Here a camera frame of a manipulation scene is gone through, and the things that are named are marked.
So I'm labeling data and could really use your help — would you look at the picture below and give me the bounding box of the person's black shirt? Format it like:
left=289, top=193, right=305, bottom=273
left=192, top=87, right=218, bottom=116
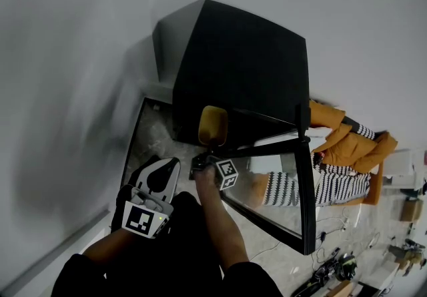
left=49, top=252, right=284, bottom=297

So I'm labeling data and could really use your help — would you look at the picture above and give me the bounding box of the person's right hand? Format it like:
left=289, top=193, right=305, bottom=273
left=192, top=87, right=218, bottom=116
left=194, top=168, right=223, bottom=195

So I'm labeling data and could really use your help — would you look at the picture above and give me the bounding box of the black device on floor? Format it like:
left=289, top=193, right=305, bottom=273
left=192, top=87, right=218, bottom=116
left=290, top=247, right=342, bottom=297

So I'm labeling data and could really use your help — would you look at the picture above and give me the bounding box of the white cabinet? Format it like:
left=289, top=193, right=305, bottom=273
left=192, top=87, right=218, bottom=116
left=382, top=147, right=427, bottom=190

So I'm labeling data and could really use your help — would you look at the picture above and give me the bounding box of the black mini fridge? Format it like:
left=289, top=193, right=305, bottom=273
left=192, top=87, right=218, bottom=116
left=152, top=0, right=317, bottom=256

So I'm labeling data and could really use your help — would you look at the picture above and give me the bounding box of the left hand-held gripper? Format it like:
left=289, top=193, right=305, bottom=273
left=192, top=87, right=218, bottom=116
left=111, top=154, right=182, bottom=240

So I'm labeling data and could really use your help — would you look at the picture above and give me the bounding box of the black green helmet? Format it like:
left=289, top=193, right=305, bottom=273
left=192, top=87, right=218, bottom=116
left=334, top=253, right=358, bottom=282

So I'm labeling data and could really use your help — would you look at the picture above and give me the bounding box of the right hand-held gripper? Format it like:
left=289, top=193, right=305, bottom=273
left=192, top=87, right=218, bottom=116
left=189, top=137, right=240, bottom=192

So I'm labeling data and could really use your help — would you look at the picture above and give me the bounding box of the white low table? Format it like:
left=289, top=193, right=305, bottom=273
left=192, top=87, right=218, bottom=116
left=352, top=260, right=403, bottom=297

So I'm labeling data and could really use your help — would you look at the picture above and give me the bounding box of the person's left forearm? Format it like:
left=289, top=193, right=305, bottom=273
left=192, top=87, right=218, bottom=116
left=81, top=227, right=136, bottom=268

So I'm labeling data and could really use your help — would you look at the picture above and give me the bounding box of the white cable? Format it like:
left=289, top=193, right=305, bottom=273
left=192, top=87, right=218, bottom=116
left=312, top=207, right=362, bottom=235

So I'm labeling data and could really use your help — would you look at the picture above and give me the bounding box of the orange sofa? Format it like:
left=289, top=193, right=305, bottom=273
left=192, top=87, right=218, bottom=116
left=263, top=98, right=400, bottom=207

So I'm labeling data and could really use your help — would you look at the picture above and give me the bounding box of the glass mini fridge door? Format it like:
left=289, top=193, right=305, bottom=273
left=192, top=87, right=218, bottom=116
left=191, top=101, right=317, bottom=256

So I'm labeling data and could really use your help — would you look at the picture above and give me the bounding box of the black white striped blanket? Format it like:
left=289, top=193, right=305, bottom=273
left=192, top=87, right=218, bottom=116
left=263, top=162, right=372, bottom=208

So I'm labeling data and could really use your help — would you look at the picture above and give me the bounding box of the black white striped cushion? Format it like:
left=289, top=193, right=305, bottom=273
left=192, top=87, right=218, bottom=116
left=352, top=123, right=377, bottom=140

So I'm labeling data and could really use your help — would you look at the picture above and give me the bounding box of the person's right forearm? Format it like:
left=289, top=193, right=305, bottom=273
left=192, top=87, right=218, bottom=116
left=199, top=185, right=252, bottom=272

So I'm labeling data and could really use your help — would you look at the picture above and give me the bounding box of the brown cardboard box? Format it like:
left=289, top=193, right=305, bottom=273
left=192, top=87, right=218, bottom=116
left=399, top=198, right=424, bottom=222

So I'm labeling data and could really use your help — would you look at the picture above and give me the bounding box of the person's black trouser leg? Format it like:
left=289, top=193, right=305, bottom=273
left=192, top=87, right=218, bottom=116
left=168, top=190, right=223, bottom=290

